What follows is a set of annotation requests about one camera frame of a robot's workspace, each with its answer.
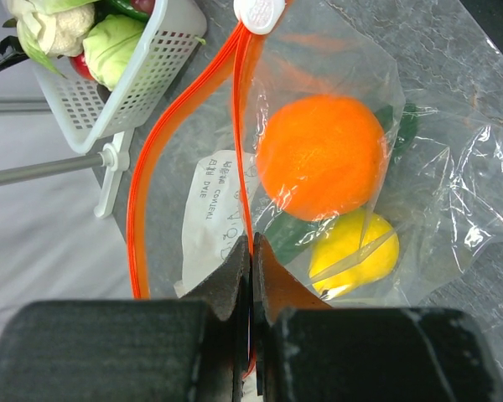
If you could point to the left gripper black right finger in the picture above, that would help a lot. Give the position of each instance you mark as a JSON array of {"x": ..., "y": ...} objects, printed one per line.
[{"x": 307, "y": 350}]

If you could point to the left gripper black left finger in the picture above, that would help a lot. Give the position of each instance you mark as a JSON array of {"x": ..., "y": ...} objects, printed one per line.
[{"x": 194, "y": 348}]

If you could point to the green cucumber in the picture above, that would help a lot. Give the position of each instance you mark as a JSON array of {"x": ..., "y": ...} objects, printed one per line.
[{"x": 289, "y": 237}]

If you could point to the yellow lemon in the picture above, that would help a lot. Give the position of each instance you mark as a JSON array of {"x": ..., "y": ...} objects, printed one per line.
[{"x": 359, "y": 249}]

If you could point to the orange fruit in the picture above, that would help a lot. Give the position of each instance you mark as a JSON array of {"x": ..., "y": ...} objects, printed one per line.
[{"x": 321, "y": 156}]

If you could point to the clear zip top bag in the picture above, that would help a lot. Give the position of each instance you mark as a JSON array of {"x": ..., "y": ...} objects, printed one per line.
[{"x": 444, "y": 198}]

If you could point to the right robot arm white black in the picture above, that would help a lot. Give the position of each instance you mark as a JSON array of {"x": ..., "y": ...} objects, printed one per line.
[{"x": 11, "y": 53}]

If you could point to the white plastic food basket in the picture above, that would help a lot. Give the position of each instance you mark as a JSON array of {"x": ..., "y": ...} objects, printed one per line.
[{"x": 87, "y": 111}]

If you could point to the grey clothes rack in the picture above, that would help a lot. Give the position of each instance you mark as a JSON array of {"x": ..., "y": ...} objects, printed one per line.
[{"x": 114, "y": 157}]

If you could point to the red pepper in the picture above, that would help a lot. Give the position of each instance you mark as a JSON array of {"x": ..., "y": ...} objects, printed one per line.
[{"x": 79, "y": 65}]

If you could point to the green cabbage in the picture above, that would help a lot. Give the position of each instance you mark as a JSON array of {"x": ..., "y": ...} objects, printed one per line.
[{"x": 109, "y": 47}]

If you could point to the red grapes bunch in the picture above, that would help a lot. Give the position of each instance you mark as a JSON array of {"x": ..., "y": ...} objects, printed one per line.
[{"x": 143, "y": 6}]

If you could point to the cauliflower with green leaves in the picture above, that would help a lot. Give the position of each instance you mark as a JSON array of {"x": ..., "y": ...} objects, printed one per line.
[{"x": 48, "y": 30}]

